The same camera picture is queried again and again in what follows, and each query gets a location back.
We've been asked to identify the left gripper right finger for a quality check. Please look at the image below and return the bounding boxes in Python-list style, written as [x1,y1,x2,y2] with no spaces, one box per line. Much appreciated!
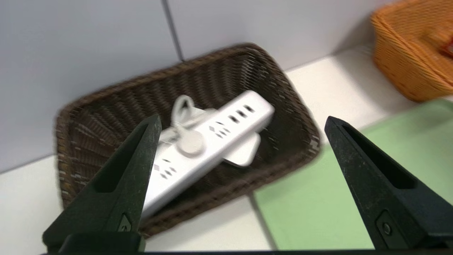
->
[325,116,453,252]

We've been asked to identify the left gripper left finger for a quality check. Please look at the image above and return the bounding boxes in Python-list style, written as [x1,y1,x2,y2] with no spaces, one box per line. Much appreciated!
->
[42,114,162,252]

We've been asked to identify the white power strip with cord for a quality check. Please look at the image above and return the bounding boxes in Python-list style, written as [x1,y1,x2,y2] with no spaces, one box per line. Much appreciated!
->
[142,90,276,218]

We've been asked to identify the white oval plastic case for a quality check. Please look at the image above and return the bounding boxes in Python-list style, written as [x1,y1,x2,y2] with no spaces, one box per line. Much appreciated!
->
[223,133,262,168]

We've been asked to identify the dark brown wicker basket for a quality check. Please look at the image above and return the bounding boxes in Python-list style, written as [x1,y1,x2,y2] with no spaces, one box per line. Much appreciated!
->
[55,42,321,238]

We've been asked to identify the orange wicker basket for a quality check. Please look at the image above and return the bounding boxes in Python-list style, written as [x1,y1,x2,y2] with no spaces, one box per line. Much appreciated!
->
[371,0,453,103]

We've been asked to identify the light green plastic tray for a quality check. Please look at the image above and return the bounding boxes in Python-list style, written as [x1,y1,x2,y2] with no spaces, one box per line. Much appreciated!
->
[253,99,453,250]

